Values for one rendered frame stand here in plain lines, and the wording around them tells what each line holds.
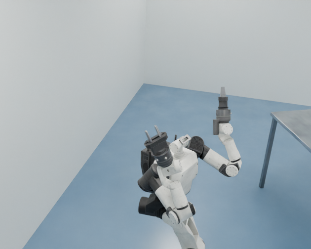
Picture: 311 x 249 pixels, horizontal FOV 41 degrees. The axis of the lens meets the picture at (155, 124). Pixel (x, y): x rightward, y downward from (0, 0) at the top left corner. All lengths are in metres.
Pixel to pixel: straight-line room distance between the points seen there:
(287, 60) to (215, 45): 1.09
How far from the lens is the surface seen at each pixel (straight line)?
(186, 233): 2.74
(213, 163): 2.63
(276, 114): 4.21
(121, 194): 4.32
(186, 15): 6.50
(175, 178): 2.40
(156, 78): 6.89
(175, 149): 2.38
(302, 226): 4.31
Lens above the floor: 2.64
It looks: 28 degrees down
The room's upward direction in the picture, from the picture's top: 3 degrees clockwise
